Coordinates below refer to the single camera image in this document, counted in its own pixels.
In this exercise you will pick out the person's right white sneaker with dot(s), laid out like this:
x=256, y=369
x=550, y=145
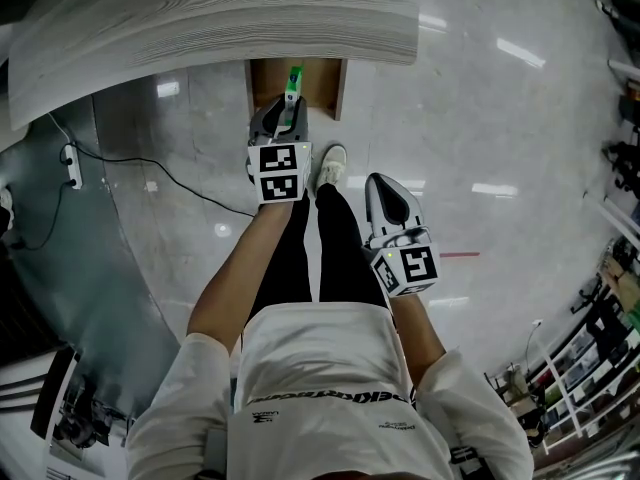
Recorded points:
x=331, y=168

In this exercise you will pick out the black office chair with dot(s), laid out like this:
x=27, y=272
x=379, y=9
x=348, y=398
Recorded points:
x=607, y=318

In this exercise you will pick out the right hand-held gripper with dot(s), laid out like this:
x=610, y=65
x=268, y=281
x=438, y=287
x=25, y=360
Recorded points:
x=417, y=265

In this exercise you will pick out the person's right forearm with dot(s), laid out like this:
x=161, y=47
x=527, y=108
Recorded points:
x=417, y=338

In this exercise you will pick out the black trousers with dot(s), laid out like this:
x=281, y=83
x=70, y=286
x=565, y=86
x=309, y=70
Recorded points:
x=340, y=248

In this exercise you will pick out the red floor tape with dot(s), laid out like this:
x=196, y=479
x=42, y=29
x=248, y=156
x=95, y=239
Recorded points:
x=460, y=255

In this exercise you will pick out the white shelf rack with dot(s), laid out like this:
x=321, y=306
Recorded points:
x=585, y=373

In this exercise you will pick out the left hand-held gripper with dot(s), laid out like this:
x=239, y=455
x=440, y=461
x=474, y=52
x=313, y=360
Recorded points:
x=277, y=160

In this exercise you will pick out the green and white box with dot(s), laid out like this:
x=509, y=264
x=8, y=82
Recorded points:
x=294, y=80

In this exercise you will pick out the person's left forearm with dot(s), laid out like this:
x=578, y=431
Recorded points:
x=235, y=273

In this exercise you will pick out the grey wooden desk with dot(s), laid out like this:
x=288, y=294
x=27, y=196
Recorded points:
x=210, y=23

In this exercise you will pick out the white printed t-shirt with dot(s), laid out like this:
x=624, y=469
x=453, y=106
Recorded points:
x=325, y=393

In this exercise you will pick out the wooden drawer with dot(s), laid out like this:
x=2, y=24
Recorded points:
x=320, y=85

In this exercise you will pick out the white power strip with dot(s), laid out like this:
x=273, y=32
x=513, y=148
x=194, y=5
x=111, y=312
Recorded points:
x=73, y=165

